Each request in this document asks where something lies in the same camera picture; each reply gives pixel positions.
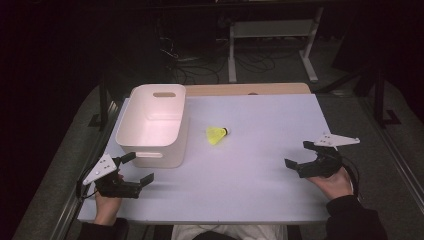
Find person's left hand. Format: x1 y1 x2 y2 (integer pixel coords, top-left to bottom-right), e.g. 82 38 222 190
93 191 123 226

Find wooden table board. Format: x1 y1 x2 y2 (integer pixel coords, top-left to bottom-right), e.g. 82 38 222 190
184 82 312 98

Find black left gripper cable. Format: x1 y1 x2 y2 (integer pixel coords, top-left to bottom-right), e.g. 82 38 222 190
75 179 98 201

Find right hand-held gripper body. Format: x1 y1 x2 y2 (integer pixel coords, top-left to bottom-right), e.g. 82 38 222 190
297 133 361 179

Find metal floor rail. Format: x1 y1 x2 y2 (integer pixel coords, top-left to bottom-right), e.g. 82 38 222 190
361 98 424 214
49 99 123 240

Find black metal stand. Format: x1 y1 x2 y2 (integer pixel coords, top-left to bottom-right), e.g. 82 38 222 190
353 66 403 129
88 79 116 131

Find white metal stand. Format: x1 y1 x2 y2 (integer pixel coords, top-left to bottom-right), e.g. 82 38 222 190
227 6 325 84

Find black floor cables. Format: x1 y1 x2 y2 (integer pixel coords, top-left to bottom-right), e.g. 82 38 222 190
156 16 301 85

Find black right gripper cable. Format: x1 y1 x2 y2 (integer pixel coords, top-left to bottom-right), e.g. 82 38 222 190
341 156 361 198

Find white plastic storage bin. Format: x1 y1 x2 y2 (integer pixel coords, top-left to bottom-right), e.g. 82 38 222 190
115 83 190 169

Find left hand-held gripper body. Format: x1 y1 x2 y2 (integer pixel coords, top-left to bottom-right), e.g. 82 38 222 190
82 153 144 200

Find person's right hand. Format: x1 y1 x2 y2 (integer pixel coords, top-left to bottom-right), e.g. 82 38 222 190
306 166 354 201

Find yellow shuttlecock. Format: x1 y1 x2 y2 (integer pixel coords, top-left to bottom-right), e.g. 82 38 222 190
205 125 231 146

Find person's white lap clothing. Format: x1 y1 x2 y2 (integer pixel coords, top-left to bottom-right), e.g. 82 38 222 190
170 223 289 240

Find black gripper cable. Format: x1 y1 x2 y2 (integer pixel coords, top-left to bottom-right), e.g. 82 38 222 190
75 179 98 201
341 156 361 198

